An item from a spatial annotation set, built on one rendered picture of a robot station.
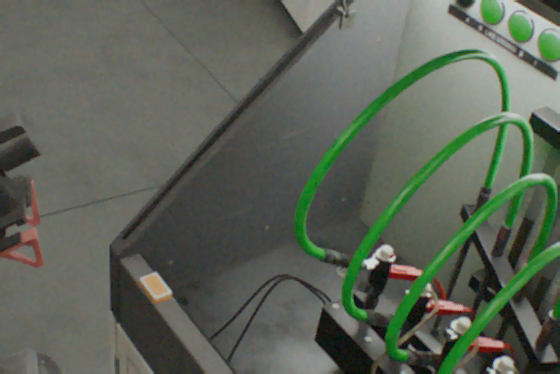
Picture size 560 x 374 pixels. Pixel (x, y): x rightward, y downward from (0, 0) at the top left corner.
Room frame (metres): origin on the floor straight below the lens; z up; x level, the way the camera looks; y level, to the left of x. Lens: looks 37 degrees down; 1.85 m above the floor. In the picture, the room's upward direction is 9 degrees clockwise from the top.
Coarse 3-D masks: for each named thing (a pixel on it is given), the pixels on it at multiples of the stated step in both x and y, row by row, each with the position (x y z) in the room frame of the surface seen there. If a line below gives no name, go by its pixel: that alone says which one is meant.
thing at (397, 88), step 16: (432, 64) 0.84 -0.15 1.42; (448, 64) 0.86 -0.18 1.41; (496, 64) 0.92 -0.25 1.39; (400, 80) 0.82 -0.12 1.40; (416, 80) 0.82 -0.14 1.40; (384, 96) 0.80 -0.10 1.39; (368, 112) 0.78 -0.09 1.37; (352, 128) 0.77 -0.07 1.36; (336, 144) 0.76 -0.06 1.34; (496, 144) 0.98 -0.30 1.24; (320, 160) 0.76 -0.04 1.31; (496, 160) 0.98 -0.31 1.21; (320, 176) 0.74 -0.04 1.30; (304, 192) 0.74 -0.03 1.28; (304, 208) 0.73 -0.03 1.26; (304, 224) 0.74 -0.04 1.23; (304, 240) 0.74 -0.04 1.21; (320, 256) 0.76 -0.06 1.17
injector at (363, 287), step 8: (376, 256) 0.85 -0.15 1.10; (384, 264) 0.84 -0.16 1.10; (392, 264) 0.85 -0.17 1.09; (376, 272) 0.84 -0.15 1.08; (384, 272) 0.84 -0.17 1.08; (368, 280) 0.85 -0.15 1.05; (376, 280) 0.84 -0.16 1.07; (384, 280) 0.84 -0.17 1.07; (360, 288) 0.83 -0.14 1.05; (368, 288) 0.83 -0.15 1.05; (376, 288) 0.84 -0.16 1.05; (368, 296) 0.85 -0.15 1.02; (376, 296) 0.85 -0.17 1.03; (368, 304) 0.85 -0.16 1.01; (376, 304) 0.85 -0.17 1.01
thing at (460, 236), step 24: (504, 192) 0.72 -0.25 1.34; (552, 192) 0.78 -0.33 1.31; (480, 216) 0.69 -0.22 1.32; (552, 216) 0.80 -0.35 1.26; (456, 240) 0.67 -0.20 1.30; (432, 264) 0.66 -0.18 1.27; (528, 288) 0.81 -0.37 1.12; (408, 312) 0.64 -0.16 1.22; (408, 360) 0.66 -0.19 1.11; (432, 360) 0.69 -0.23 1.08
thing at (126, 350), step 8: (120, 328) 0.91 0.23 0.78; (120, 336) 0.91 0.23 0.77; (120, 344) 0.91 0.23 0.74; (128, 344) 0.89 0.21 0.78; (120, 352) 0.91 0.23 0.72; (128, 352) 0.89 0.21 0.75; (136, 352) 0.87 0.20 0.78; (120, 360) 0.91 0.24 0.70; (128, 360) 0.89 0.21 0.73; (136, 360) 0.87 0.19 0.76; (144, 360) 0.85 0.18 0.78; (120, 368) 0.91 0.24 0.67; (128, 368) 0.89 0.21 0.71; (136, 368) 0.87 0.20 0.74; (144, 368) 0.85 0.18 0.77
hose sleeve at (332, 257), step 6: (330, 252) 0.78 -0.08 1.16; (336, 252) 0.79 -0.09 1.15; (324, 258) 0.77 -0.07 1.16; (330, 258) 0.77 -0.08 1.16; (336, 258) 0.78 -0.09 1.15; (342, 258) 0.79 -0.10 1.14; (348, 258) 0.80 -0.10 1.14; (336, 264) 0.78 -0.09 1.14; (342, 264) 0.79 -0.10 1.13; (348, 264) 0.80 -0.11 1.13
